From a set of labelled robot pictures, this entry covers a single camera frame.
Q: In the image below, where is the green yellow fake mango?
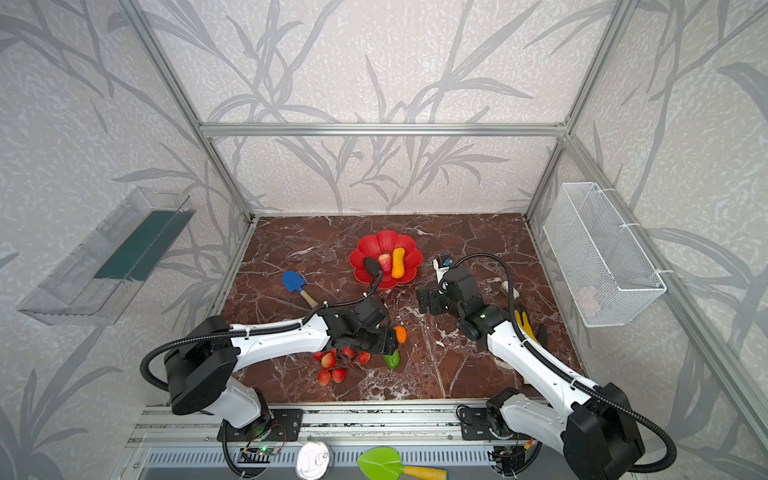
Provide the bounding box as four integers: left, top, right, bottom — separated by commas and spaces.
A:
384, 350, 401, 370

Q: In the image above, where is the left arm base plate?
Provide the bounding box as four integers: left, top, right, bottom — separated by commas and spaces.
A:
217, 408, 303, 442

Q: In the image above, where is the green toy shovel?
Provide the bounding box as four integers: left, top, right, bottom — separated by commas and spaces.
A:
356, 447, 448, 480

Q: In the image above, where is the green circuit board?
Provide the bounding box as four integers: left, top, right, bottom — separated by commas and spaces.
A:
237, 446, 283, 465

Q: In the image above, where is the small fake orange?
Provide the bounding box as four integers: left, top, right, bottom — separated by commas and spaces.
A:
394, 326, 407, 344

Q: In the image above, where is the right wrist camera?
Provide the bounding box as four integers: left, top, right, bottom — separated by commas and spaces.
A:
432, 254, 452, 283

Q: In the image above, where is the white round disc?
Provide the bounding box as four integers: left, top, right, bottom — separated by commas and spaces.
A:
295, 441, 334, 480

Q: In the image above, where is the yellow black toy rake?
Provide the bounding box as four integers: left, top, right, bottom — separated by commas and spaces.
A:
515, 308, 548, 349

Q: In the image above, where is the clear plastic wall tray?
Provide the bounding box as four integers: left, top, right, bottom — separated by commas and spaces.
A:
18, 187, 196, 326

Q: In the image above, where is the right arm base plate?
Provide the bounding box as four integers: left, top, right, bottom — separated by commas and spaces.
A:
455, 404, 499, 441

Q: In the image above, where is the yellow orange fake squash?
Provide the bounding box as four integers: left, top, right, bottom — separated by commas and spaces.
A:
391, 247, 406, 279

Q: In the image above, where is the red flower-shaped fruit bowl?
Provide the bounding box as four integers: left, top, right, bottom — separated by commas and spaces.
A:
349, 230, 423, 290

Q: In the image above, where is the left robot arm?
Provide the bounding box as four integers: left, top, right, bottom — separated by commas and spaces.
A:
139, 296, 399, 440

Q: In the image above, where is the white handled tool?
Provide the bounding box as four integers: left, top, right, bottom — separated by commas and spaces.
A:
501, 281, 520, 300

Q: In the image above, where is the blue toy trowel wooden handle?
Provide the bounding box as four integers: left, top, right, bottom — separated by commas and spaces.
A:
281, 271, 319, 308

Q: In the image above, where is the white wire mesh basket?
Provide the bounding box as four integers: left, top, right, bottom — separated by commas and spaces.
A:
543, 182, 667, 328

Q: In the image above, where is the red fake grape bunch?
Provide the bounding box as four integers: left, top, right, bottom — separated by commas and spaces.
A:
311, 347, 371, 386

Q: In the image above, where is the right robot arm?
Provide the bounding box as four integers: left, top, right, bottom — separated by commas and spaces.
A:
419, 257, 678, 479

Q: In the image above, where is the fake strawberry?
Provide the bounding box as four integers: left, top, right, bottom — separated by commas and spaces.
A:
378, 252, 393, 273

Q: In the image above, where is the dark fake avocado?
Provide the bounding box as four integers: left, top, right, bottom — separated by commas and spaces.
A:
363, 257, 383, 278

